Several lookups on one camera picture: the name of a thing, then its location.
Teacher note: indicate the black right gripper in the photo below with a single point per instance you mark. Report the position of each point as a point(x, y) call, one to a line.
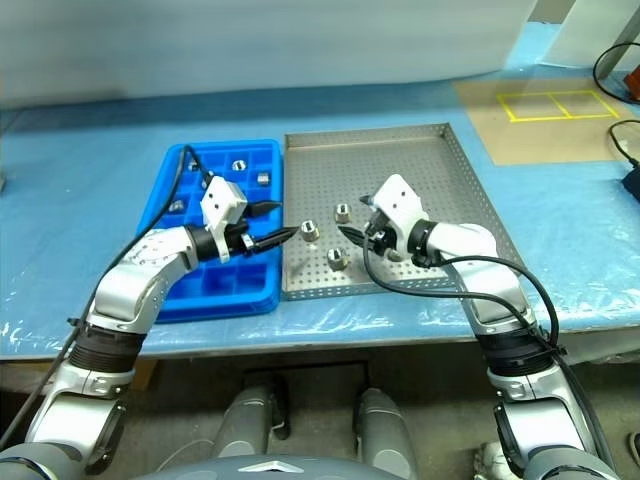
point(380, 235)

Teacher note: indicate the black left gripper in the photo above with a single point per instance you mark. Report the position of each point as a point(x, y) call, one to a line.
point(236, 239)

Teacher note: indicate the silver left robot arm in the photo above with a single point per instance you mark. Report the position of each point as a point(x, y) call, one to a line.
point(125, 285)

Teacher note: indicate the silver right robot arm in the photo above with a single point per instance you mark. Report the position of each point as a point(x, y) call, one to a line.
point(465, 240)

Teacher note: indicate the blue plastic compartment tray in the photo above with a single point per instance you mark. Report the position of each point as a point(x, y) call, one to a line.
point(235, 285)

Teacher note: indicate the metal nut lower middle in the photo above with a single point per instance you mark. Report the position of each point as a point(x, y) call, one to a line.
point(336, 257)

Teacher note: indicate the perforated metal tray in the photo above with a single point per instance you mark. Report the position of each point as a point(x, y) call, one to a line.
point(400, 165)

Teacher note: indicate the large white foam board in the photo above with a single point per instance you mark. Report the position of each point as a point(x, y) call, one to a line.
point(250, 40)

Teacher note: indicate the blue plastic table cover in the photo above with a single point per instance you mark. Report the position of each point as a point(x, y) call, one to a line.
point(75, 190)

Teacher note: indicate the brown cardboard mat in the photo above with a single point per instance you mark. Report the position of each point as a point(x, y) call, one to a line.
point(550, 140)

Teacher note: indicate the grey rounded leg cover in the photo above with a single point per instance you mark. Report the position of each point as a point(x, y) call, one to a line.
point(245, 430)
point(385, 430)

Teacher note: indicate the grey robot torso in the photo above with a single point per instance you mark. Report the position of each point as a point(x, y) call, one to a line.
point(270, 467)

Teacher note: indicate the black power adapter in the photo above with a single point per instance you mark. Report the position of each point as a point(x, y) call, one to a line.
point(632, 182)

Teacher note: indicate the small white panel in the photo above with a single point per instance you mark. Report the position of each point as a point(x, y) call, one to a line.
point(580, 30)

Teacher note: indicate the red orange object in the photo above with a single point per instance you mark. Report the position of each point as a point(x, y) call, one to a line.
point(632, 85)

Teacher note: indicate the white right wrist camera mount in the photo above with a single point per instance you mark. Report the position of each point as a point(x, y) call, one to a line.
point(400, 200)

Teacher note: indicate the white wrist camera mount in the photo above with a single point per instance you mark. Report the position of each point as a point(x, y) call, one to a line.
point(400, 200)
point(222, 202)

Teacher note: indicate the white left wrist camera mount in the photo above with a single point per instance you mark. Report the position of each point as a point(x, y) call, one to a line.
point(222, 202)

